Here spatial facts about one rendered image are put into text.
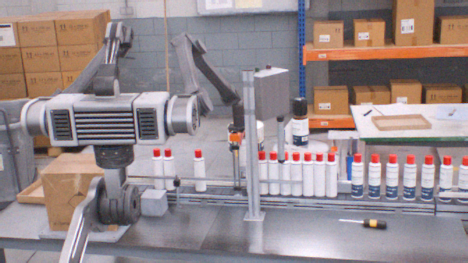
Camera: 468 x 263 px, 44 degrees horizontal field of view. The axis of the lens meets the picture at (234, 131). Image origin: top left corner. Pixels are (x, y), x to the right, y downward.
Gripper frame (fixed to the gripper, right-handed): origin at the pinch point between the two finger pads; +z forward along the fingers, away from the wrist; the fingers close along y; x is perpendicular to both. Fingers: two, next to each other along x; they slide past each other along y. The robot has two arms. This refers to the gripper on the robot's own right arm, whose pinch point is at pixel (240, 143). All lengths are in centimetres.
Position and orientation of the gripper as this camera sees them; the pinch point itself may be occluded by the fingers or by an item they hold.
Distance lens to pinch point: 279.3
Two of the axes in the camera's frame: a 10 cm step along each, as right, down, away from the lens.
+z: 0.7, 9.4, 3.3
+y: -9.8, 0.0, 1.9
